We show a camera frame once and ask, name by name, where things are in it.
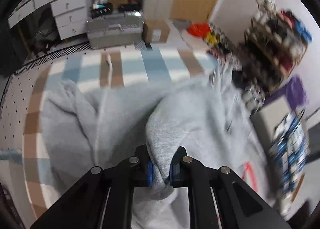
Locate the grey hoodie with red print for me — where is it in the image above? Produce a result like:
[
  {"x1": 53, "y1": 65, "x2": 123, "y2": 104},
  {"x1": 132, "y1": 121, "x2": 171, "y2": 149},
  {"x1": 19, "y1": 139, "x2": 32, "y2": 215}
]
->
[{"x1": 38, "y1": 66, "x2": 275, "y2": 228}]

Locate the white bedside cabinet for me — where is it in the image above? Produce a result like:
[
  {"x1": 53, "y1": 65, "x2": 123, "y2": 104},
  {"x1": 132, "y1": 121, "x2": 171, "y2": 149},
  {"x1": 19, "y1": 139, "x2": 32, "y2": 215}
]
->
[{"x1": 250, "y1": 96, "x2": 291, "y2": 152}]

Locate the checkered blue brown bedsheet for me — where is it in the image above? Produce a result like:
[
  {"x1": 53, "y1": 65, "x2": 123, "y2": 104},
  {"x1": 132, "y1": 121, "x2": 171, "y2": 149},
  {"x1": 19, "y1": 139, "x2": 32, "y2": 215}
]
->
[{"x1": 1, "y1": 42, "x2": 217, "y2": 226}]

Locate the blue white plaid cloth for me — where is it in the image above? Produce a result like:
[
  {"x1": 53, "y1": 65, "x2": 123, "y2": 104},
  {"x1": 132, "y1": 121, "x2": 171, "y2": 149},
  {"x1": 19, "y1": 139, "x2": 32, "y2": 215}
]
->
[{"x1": 268, "y1": 111, "x2": 310, "y2": 198}]

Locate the yellow plush toy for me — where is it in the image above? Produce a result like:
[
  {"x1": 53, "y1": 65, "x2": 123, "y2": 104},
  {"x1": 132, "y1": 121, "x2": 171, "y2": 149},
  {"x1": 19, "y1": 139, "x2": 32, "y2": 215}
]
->
[{"x1": 204, "y1": 32, "x2": 220, "y2": 46}]

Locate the cardboard box on floor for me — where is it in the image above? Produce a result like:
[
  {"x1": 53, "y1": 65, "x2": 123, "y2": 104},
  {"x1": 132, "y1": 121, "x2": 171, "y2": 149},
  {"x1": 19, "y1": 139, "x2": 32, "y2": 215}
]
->
[{"x1": 143, "y1": 20, "x2": 170, "y2": 43}]

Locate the purple cloth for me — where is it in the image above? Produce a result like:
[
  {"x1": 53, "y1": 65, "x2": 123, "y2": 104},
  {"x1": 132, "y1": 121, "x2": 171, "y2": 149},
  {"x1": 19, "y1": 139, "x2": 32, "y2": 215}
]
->
[{"x1": 264, "y1": 75, "x2": 307, "y2": 110}]

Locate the orange red toy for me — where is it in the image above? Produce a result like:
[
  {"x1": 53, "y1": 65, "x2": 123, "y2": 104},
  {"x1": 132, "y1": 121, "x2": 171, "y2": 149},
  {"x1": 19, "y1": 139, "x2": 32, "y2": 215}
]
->
[{"x1": 187, "y1": 23, "x2": 210, "y2": 38}]

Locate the silver ribbed suitcase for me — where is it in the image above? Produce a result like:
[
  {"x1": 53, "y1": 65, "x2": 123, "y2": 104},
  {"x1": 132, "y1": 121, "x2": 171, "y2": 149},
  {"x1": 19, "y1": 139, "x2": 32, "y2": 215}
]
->
[{"x1": 86, "y1": 12, "x2": 144, "y2": 48}]

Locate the wooden shoe rack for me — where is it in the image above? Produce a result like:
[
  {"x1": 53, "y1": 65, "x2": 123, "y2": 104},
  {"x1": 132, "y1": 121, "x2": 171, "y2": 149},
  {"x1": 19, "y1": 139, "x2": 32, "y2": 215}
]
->
[{"x1": 240, "y1": 0, "x2": 312, "y2": 93}]

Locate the white drawer desk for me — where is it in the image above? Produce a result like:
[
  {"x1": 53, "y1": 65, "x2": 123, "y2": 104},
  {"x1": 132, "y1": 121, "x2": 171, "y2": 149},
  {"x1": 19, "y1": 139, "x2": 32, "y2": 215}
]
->
[{"x1": 8, "y1": 0, "x2": 91, "y2": 40}]

